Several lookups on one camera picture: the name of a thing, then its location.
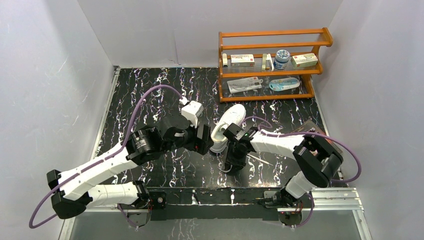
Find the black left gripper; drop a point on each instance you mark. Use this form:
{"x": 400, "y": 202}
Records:
{"x": 204, "y": 139}

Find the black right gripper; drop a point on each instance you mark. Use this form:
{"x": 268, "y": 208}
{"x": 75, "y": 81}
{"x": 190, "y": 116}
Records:
{"x": 239, "y": 164}

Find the white shoelace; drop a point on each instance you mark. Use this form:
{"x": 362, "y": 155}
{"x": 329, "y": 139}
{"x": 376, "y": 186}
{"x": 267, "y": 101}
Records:
{"x": 251, "y": 159}

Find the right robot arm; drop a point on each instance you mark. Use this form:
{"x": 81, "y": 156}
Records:
{"x": 317, "y": 159}

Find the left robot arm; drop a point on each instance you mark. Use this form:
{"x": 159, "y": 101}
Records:
{"x": 81, "y": 188}

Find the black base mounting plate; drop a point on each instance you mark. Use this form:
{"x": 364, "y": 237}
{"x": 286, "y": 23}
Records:
{"x": 228, "y": 203}

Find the white flat packet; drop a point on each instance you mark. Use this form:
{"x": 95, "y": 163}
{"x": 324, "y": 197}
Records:
{"x": 244, "y": 84}

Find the blue oval package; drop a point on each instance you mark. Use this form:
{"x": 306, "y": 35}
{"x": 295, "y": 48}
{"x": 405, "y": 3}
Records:
{"x": 283, "y": 84}

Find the dark book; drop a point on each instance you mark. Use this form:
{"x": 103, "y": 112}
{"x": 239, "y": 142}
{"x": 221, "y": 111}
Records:
{"x": 310, "y": 126}

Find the orange wooden shelf rack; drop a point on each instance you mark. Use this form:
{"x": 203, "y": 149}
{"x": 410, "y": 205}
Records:
{"x": 296, "y": 41}

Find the white box on left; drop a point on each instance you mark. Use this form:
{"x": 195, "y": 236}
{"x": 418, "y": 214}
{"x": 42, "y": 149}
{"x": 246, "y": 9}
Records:
{"x": 242, "y": 60}

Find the white box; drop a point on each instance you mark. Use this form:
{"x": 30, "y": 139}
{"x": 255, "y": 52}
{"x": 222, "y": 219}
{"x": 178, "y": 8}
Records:
{"x": 242, "y": 60}
{"x": 304, "y": 60}

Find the beige clip item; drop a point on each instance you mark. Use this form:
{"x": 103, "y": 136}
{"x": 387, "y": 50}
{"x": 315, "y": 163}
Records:
{"x": 267, "y": 63}

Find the blue white round jar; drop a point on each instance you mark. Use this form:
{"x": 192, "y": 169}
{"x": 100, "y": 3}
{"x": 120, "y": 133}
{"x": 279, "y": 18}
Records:
{"x": 281, "y": 59}

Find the white box on right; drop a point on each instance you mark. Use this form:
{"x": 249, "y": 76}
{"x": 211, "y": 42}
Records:
{"x": 304, "y": 60}

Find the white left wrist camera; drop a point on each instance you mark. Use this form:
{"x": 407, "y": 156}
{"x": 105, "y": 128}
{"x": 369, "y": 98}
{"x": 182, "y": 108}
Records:
{"x": 192, "y": 112}

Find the aluminium rail frame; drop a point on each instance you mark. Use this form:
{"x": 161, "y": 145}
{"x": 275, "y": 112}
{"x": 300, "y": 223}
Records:
{"x": 338, "y": 214}

